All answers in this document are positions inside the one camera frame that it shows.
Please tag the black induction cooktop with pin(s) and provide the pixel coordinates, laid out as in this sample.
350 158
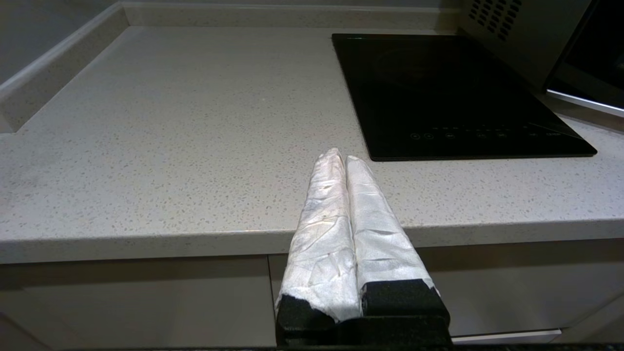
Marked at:
448 97

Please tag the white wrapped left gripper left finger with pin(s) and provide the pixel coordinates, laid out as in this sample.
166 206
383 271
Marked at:
321 243

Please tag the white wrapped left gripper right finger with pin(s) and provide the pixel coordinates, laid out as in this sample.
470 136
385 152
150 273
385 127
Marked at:
380 239

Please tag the silver microwave oven body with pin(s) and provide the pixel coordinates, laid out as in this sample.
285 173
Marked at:
526 34

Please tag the grey cabinet drawer front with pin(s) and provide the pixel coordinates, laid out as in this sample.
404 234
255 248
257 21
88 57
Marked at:
136 307
512 287

